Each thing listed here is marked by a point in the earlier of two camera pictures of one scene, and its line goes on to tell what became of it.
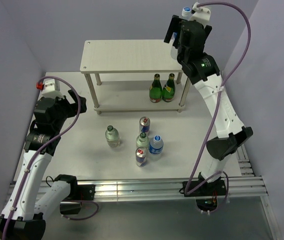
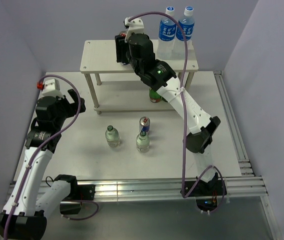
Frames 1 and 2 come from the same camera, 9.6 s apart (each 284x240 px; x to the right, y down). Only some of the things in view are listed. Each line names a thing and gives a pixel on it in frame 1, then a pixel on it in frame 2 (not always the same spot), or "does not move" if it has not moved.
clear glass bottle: x=112 y=136 does not move
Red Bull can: x=140 y=155 -> x=122 y=49
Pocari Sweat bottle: x=156 y=147 -> x=167 y=36
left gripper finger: x=72 y=95 does not move
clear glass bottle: x=142 y=140 does not move
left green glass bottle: x=156 y=89 does not move
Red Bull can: x=144 y=125 does not move
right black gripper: x=175 y=23 -> x=115 y=37
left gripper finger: x=83 y=104 does not move
